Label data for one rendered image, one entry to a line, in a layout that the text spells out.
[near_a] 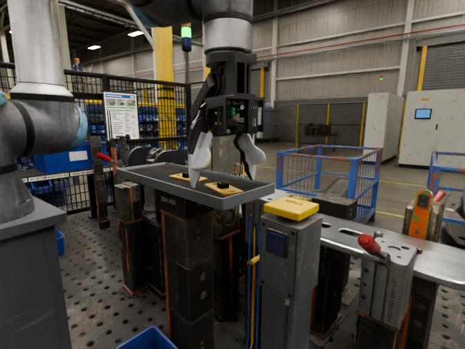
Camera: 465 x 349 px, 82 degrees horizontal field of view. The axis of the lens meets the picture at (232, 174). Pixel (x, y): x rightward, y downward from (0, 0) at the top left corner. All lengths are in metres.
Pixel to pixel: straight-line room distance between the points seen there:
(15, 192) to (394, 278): 0.69
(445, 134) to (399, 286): 8.06
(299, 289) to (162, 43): 1.92
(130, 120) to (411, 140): 7.61
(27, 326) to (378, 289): 0.65
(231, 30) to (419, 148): 8.24
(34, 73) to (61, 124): 0.11
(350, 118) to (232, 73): 12.51
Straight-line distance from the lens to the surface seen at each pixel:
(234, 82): 0.39
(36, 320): 0.71
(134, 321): 0.94
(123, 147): 1.25
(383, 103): 8.59
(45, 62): 0.71
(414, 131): 8.54
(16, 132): 0.65
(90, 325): 0.97
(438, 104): 8.53
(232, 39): 0.42
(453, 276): 0.66
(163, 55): 2.11
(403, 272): 0.52
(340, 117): 12.98
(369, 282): 0.55
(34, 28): 0.72
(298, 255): 0.39
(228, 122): 0.39
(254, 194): 0.45
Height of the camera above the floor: 1.28
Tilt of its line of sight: 12 degrees down
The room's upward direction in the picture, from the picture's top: straight up
